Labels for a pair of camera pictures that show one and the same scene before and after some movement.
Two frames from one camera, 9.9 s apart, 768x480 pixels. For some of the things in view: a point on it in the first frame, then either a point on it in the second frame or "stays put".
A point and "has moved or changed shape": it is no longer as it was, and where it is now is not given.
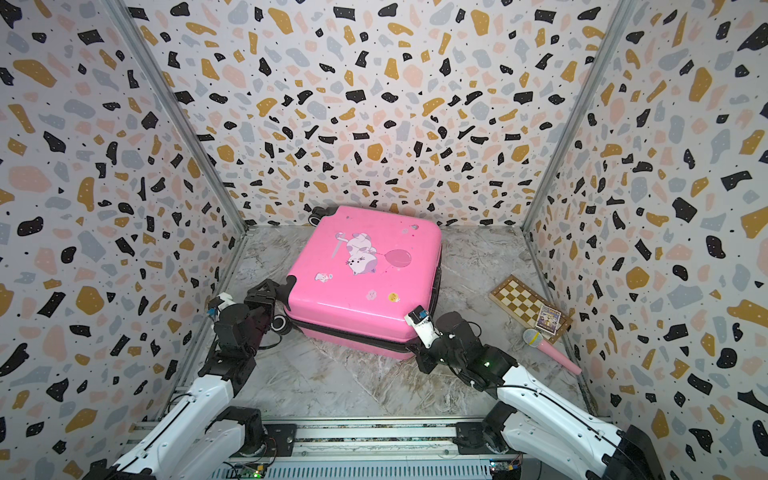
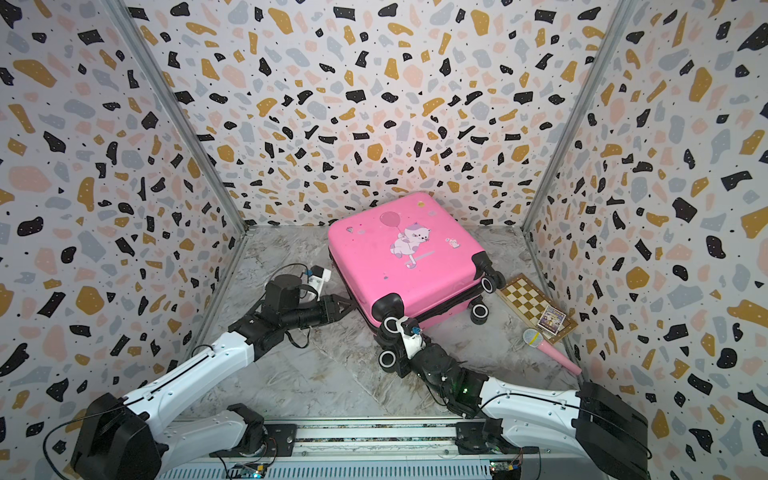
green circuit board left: x=250 y=473 stays put
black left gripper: x=262 y=299 -> x=330 y=307
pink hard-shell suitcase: x=359 y=275 has moved or changed shape
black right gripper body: x=442 y=353 -> x=421 y=369
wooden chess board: x=525 y=303 stays put
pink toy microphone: x=533 y=337 stays put
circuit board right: x=506 y=469 stays put
